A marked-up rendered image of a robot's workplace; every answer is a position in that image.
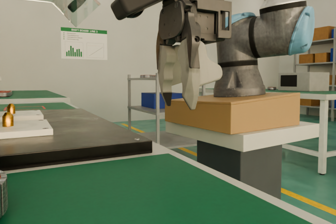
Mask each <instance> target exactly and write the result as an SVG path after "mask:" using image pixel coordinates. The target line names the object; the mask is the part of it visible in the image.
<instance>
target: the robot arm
mask: <svg viewBox="0 0 336 224"><path fill-rule="evenodd" d="M161 1H162V4H163V6H162V9H161V11H160V14H159V23H158V34H157V40H156V64H157V70H158V80H159V85H160V91H161V95H162V97H163V100H164V102H165V104H166V105H167V106H171V100H172V86H174V85H177V84H180V83H182V97H183V99H184V101H185V102H186V104H187V106H188V107H189V109H190V110H195V109H196V105H197V101H198V96H199V87H200V86H203V85H206V84H209V83H212V82H215V85H214V89H213V96H214V97H218V98H230V97H249V96H259V95H265V94H266V88H265V85H264V83H263V80H262V77H261V74H260V72H259V69H258V58H267V57H276V56H286V55H289V56H292V55H295V54H301V53H305V52H307V51H308V50H309V48H310V47H311V44H312V41H313V36H314V29H315V12H314V8H313V7H312V6H307V1H306V0H264V3H263V4H262V5H261V7H260V8H259V15H260V16H256V15H255V14H254V13H253V12H243V13H237V14H233V15H232V2H231V1H225V0H115V1H114V2H113V3H112V4H111V5H110V7H111V9H112V11H113V13H114V15H115V17H116V19H117V20H119V21H120V20H123V19H125V18H130V19H133V18H137V17H138V16H140V15H141V14H142V13H143V11H144V10H145V9H146V8H149V7H151V6H153V5H155V4H157V3H159V2H161ZM226 12H228V17H226ZM175 43H180V45H178V44H176V45H174V44H175ZM212 43H216V49H217V63H215V62H213V61H211V60H210V59H209V58H208V55H207V49H206V46H205V45H207V44H212Z"/></svg>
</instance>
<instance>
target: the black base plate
mask: <svg viewBox="0 0 336 224"><path fill-rule="evenodd" d="M40 111H41V113H42V114H43V119H44V120H47V121H48V123H49V124H50V126H51V127H52V128H53V135H46V136H33V137H21V138H8V139H0V170H1V171H10V170H18V169H26V168H35V167H43V166H51V165H59V164H67V163H75V162H84V161H92V160H100V159H108V158H116V157H124V156H133V155H141V154H149V153H152V152H153V141H152V140H150V139H148V138H146V137H144V136H142V135H139V134H137V133H135V132H133V131H130V130H128V129H126V128H124V127H122V126H119V125H117V124H115V123H113V122H110V121H108V120H106V119H104V118H102V117H99V116H97V115H95V114H93V113H90V112H88V111H86V110H84V109H82V108H73V109H49V110H40Z"/></svg>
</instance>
